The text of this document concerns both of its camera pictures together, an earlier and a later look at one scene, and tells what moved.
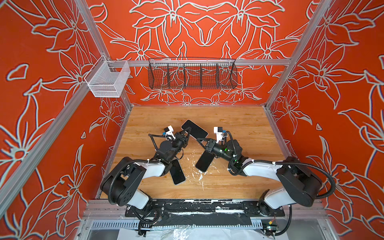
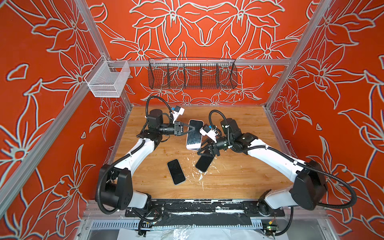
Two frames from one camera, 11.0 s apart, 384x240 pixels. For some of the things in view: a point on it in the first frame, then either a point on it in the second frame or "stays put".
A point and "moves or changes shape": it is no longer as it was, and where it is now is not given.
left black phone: [177, 173] stays put
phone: [196, 132] moves or changes shape
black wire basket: [192, 73] stays put
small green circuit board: [271, 228] stays put
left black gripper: [182, 140] -> [179, 129]
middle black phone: [204, 161] stays put
